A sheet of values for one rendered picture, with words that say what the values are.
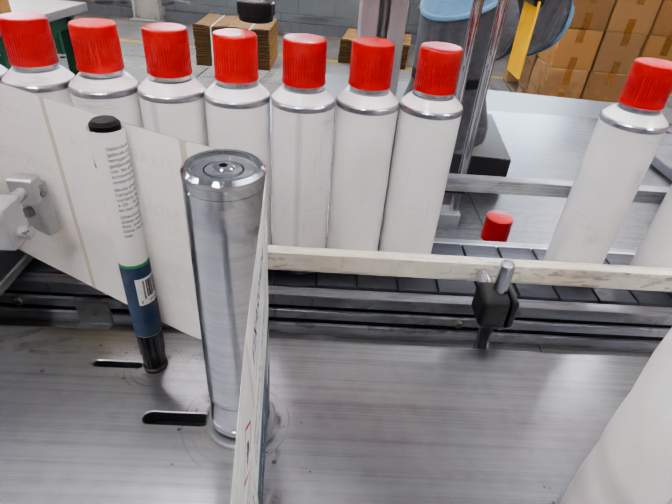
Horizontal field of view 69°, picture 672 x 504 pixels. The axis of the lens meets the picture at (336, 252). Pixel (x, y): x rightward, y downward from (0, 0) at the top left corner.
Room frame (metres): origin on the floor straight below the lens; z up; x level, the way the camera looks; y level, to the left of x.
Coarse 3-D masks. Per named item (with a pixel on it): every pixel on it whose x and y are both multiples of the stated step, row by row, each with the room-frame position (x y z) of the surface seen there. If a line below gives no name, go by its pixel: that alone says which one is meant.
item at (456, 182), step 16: (448, 176) 0.43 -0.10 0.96; (464, 176) 0.43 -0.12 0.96; (480, 176) 0.43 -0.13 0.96; (496, 176) 0.44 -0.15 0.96; (480, 192) 0.43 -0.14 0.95; (496, 192) 0.43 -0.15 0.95; (512, 192) 0.43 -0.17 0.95; (528, 192) 0.43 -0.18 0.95; (544, 192) 0.43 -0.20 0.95; (560, 192) 0.43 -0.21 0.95; (640, 192) 0.43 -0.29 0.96; (656, 192) 0.43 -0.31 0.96
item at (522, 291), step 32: (480, 256) 0.42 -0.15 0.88; (512, 256) 0.42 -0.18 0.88; (544, 256) 0.43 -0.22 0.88; (608, 256) 0.44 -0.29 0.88; (352, 288) 0.35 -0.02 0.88; (384, 288) 0.35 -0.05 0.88; (416, 288) 0.36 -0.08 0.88; (448, 288) 0.36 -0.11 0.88; (544, 288) 0.37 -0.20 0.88; (576, 288) 0.38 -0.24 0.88; (608, 288) 0.38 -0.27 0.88
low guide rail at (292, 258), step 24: (288, 264) 0.35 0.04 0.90; (312, 264) 0.35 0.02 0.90; (336, 264) 0.35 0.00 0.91; (360, 264) 0.35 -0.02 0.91; (384, 264) 0.35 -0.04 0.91; (408, 264) 0.35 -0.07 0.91; (432, 264) 0.35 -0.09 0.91; (456, 264) 0.35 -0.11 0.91; (480, 264) 0.35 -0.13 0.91; (528, 264) 0.36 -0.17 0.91; (552, 264) 0.36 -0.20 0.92; (576, 264) 0.37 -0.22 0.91; (600, 264) 0.37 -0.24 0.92; (624, 288) 0.36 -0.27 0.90; (648, 288) 0.36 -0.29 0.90
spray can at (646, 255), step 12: (660, 216) 0.41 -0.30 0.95; (648, 228) 0.42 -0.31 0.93; (660, 228) 0.40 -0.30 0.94; (648, 240) 0.41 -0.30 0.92; (660, 240) 0.40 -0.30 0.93; (636, 252) 0.42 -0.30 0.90; (648, 252) 0.40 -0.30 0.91; (660, 252) 0.39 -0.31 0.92; (636, 264) 0.41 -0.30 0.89; (648, 264) 0.39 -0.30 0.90; (660, 264) 0.39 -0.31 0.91
